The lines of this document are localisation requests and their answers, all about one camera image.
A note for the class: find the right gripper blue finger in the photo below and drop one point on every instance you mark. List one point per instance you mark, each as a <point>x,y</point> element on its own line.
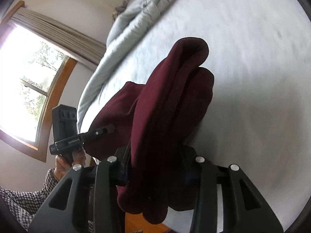
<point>123,155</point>

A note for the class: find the maroon pants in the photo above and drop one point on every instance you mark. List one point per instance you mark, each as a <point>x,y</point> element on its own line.
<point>155,119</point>

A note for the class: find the checkered sleeve left forearm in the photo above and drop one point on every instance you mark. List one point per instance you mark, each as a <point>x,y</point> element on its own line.
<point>24,205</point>

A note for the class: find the person's left hand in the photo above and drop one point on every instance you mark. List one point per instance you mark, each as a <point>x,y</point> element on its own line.
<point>62,166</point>

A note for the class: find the wooden framed window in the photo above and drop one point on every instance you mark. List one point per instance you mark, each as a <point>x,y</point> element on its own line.
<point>33,76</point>

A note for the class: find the beige curtain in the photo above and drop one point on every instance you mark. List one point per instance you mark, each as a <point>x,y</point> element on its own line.
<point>76,45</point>

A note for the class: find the camouflage pillow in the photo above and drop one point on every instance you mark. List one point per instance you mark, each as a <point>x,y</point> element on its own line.
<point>119,10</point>

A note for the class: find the grey quilt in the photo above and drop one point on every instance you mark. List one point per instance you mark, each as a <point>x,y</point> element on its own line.
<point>128,28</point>

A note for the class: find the white bed sheet mattress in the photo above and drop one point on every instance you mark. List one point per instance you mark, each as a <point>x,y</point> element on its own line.
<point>259,117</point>

